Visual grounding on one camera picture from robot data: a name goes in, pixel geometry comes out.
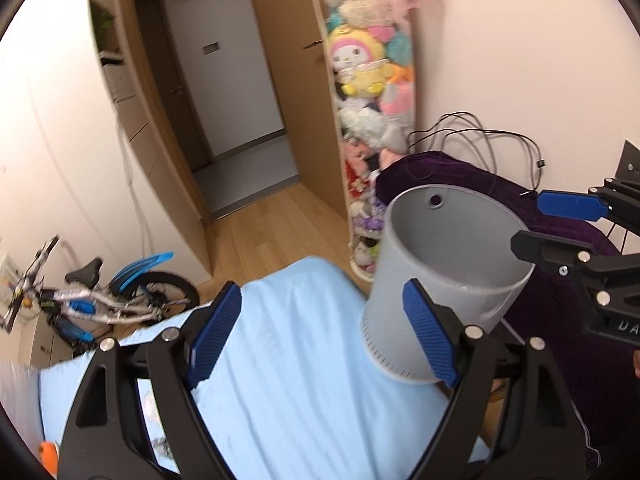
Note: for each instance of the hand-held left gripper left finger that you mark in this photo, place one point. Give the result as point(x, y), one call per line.
point(215, 330)

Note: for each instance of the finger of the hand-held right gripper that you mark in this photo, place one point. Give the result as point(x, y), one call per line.
point(570, 205)
point(545, 247)

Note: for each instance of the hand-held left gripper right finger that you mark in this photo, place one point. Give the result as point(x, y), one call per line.
point(430, 335)

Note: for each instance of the grey round bin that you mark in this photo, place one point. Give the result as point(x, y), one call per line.
point(450, 240)

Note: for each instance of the light blue cloth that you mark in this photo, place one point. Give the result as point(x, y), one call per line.
point(300, 360)

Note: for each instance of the silver blue bicycle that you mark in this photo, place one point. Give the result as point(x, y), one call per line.
point(100, 305)

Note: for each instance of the dark purple cloth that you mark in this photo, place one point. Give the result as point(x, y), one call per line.
point(450, 170)

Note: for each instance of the beige nightstand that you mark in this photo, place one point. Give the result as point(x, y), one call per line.
point(42, 345)

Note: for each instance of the plastic-wrapped grey pillow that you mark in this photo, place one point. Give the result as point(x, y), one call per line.
point(20, 400)

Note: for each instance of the orange green plush turtle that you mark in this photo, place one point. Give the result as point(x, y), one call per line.
point(49, 457)

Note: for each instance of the light wooden door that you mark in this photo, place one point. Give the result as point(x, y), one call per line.
point(290, 110)

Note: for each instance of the pile of plush toys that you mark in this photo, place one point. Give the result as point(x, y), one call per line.
point(357, 60)

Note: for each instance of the dark wooden hallway door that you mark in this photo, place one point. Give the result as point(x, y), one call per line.
point(170, 60)

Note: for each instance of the green plant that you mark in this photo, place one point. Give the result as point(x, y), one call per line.
point(104, 22)

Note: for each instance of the grey wall plate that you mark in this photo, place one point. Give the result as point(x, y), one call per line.
point(211, 48)

